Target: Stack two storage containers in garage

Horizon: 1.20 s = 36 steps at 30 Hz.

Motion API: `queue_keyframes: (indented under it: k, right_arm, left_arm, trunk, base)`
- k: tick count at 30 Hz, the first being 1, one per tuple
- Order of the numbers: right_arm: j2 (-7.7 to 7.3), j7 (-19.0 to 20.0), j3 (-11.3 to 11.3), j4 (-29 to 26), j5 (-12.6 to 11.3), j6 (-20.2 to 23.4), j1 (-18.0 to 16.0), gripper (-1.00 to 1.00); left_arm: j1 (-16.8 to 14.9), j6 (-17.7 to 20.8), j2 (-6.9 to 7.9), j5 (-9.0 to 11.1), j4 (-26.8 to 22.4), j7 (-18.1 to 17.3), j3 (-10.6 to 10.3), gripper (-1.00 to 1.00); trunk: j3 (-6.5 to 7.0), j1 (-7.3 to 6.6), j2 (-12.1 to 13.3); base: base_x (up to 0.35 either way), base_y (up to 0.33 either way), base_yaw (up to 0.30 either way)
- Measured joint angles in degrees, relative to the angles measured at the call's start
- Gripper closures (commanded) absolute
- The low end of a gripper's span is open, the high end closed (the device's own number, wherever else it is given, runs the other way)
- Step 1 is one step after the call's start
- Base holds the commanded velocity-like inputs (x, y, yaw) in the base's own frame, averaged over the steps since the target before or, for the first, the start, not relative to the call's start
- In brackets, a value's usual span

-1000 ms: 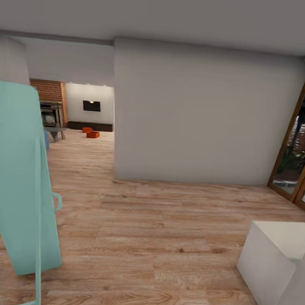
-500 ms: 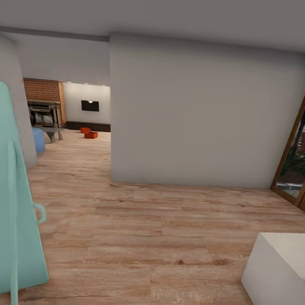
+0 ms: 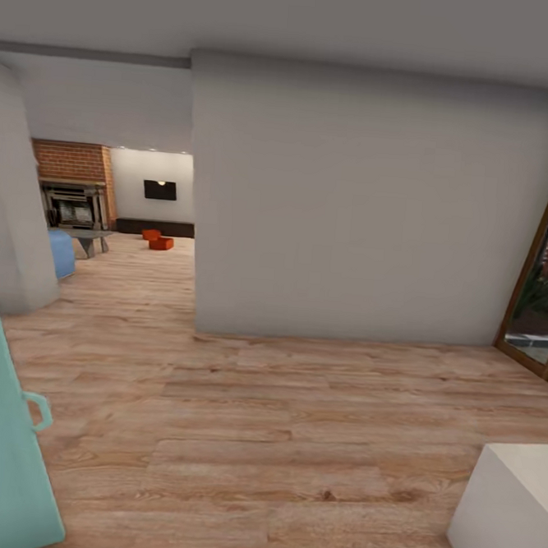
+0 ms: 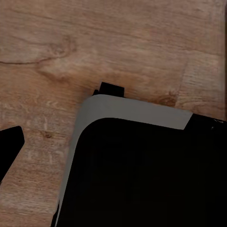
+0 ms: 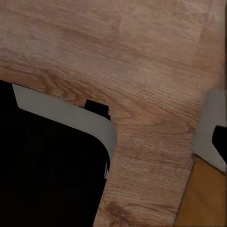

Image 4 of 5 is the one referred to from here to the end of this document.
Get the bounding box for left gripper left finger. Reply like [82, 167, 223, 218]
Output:
[0, 126, 25, 183]

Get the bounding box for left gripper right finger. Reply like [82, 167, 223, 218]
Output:
[212, 126, 227, 164]

